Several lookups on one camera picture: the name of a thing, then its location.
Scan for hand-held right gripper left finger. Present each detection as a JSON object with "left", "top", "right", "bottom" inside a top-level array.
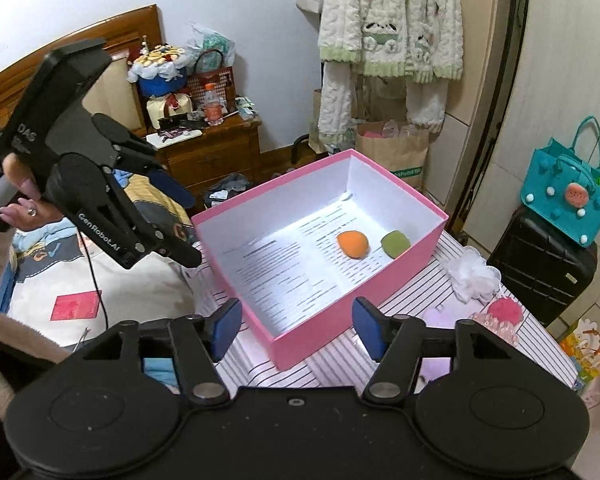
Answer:
[{"left": 82, "top": 297, "right": 244, "bottom": 408}]

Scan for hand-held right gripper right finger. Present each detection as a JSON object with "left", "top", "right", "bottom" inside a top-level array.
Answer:
[{"left": 352, "top": 296, "right": 518, "bottom": 407}]

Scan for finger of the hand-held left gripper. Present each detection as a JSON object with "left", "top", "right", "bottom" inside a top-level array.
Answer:
[
  {"left": 129, "top": 204, "right": 204, "bottom": 269},
  {"left": 111, "top": 131, "right": 197, "bottom": 212}
]

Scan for pink cardboard box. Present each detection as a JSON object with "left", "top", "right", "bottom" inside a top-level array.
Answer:
[{"left": 190, "top": 148, "right": 450, "bottom": 372}]

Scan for lilac soft pad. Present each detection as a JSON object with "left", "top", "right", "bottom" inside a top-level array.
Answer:
[{"left": 420, "top": 306, "right": 473, "bottom": 386}]

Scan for person's left hand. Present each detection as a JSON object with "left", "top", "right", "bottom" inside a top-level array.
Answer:
[{"left": 1, "top": 152, "right": 65, "bottom": 234}]

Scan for white notebook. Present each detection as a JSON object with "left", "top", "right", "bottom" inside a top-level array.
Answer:
[{"left": 146, "top": 129, "right": 203, "bottom": 150}]

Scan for wooden nightstand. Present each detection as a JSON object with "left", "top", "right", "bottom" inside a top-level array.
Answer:
[{"left": 146, "top": 110, "right": 263, "bottom": 196}]

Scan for dark clothes pile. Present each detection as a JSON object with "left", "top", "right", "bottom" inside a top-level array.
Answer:
[{"left": 202, "top": 174, "right": 253, "bottom": 208}]

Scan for striped table cloth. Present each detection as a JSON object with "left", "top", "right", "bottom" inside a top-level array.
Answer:
[{"left": 180, "top": 230, "right": 581, "bottom": 391}]

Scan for printed bedding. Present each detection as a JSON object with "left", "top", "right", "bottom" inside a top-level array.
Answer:
[{"left": 0, "top": 167, "right": 201, "bottom": 351}]

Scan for cream handbag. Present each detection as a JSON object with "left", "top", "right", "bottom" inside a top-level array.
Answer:
[{"left": 146, "top": 92, "right": 196, "bottom": 128}]

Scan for printed white paper sheet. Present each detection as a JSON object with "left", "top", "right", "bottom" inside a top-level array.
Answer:
[{"left": 220, "top": 197, "right": 421, "bottom": 336}]

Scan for orange makeup sponge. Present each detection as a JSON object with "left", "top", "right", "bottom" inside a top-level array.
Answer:
[{"left": 336, "top": 231, "right": 372, "bottom": 260}]

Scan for orange drink bottle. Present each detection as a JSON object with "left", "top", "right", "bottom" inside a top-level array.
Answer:
[{"left": 204, "top": 82, "right": 226, "bottom": 127}]

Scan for green makeup sponge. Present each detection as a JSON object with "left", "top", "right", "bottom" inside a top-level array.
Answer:
[{"left": 380, "top": 230, "right": 412, "bottom": 260}]

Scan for blue flower bouquet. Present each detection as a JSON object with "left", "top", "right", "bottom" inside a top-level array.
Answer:
[{"left": 126, "top": 42, "right": 191, "bottom": 97}]

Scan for red plaid handbag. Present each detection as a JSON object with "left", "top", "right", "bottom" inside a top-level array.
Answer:
[{"left": 186, "top": 49, "right": 237, "bottom": 111}]

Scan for small packets on nightstand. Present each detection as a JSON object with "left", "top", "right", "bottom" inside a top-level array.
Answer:
[{"left": 232, "top": 96, "right": 261, "bottom": 122}]

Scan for wooden headboard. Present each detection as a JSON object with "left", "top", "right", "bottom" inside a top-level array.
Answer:
[{"left": 0, "top": 4, "right": 163, "bottom": 141}]

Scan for pink card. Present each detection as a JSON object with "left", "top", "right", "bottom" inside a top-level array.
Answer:
[{"left": 50, "top": 290, "right": 102, "bottom": 322}]

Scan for white mesh bath pouf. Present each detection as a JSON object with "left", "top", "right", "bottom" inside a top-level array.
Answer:
[{"left": 447, "top": 247, "right": 501, "bottom": 305}]

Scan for white plastic bag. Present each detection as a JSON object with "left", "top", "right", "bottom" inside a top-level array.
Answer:
[{"left": 185, "top": 21, "right": 237, "bottom": 68}]

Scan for brown paper bag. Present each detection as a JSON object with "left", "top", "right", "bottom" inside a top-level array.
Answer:
[{"left": 355, "top": 120, "right": 431, "bottom": 193}]

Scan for black suitcase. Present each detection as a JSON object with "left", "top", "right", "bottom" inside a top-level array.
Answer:
[{"left": 486, "top": 203, "right": 598, "bottom": 328}]

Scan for colourful gift bag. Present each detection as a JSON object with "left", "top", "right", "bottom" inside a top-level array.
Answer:
[{"left": 560, "top": 317, "right": 600, "bottom": 386}]

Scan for teal tote bag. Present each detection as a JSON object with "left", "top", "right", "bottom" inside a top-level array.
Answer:
[{"left": 521, "top": 116, "right": 600, "bottom": 248}]

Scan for white fleece pajamas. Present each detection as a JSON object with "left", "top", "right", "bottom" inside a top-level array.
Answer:
[{"left": 316, "top": 0, "right": 465, "bottom": 153}]

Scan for black cable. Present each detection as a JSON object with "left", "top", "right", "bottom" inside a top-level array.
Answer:
[{"left": 82, "top": 235, "right": 110, "bottom": 333}]

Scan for black chair frame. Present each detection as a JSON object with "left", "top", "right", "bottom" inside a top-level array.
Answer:
[{"left": 291, "top": 134, "right": 313, "bottom": 166}]

